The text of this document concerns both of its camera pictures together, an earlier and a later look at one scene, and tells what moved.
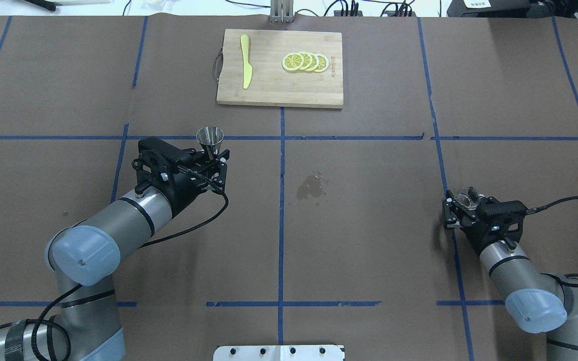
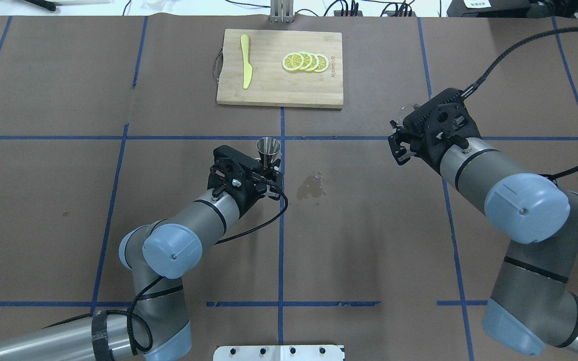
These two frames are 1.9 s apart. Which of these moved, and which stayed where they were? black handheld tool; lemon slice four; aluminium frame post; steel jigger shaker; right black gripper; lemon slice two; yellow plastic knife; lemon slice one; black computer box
Moved: right black gripper; steel jigger shaker
Stayed: lemon slice two; lemon slice four; aluminium frame post; black computer box; black handheld tool; lemon slice one; yellow plastic knife
